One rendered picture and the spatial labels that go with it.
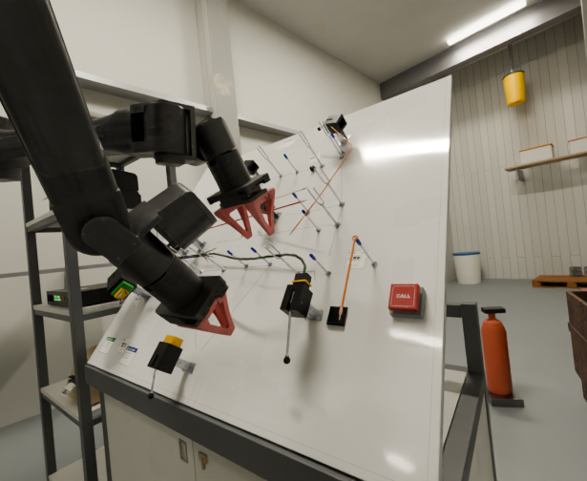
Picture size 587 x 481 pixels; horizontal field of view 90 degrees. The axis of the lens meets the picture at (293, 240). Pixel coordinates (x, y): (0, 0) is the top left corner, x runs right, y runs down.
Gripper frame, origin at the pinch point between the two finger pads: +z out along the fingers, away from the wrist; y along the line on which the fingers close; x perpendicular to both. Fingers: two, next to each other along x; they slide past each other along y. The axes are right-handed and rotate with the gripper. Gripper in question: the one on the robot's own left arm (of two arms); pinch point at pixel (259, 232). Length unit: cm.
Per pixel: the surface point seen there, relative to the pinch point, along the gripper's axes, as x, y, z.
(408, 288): -7.0, -20.8, 18.5
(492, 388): -126, -13, 197
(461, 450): 1, -24, 51
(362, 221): -26.8, -7.3, 13.0
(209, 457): 21, 27, 47
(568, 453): -87, -47, 187
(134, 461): 27, 69, 60
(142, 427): 21, 60, 48
